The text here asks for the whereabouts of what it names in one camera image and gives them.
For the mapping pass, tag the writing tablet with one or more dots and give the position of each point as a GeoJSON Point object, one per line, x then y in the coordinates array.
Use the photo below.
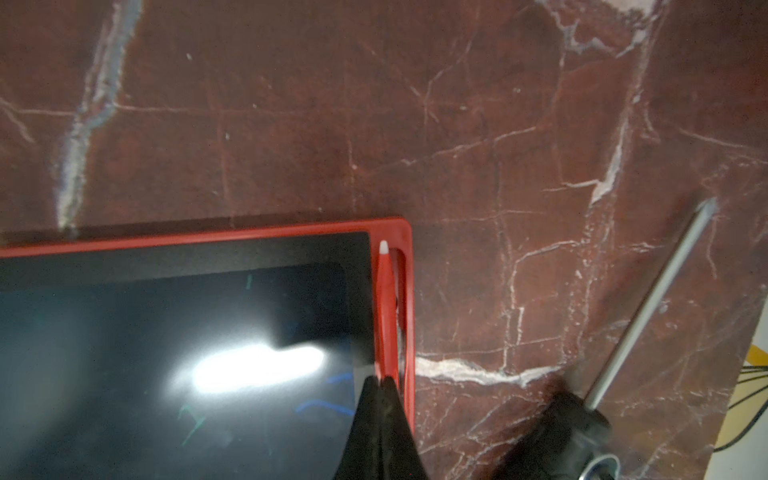
{"type": "Point", "coordinates": [221, 355]}

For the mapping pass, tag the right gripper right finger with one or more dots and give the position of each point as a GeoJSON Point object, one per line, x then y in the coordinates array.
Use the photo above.
{"type": "Point", "coordinates": [399, 458]}

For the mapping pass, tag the screwdriver with black handle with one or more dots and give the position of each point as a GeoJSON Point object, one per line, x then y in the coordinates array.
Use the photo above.
{"type": "Point", "coordinates": [570, 439]}

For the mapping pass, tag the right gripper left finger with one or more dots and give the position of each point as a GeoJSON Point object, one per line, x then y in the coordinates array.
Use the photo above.
{"type": "Point", "coordinates": [362, 455]}

